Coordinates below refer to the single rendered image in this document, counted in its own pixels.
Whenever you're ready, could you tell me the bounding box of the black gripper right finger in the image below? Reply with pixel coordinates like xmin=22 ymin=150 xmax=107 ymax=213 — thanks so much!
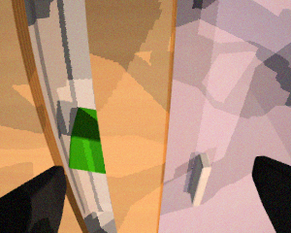
xmin=251 ymin=155 xmax=291 ymax=233

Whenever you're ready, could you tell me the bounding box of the small green block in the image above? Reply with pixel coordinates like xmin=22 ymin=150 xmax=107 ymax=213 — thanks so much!
xmin=69 ymin=108 xmax=107 ymax=175

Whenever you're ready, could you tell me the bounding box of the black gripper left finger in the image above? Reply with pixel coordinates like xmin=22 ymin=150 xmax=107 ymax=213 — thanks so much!
xmin=0 ymin=166 xmax=67 ymax=233

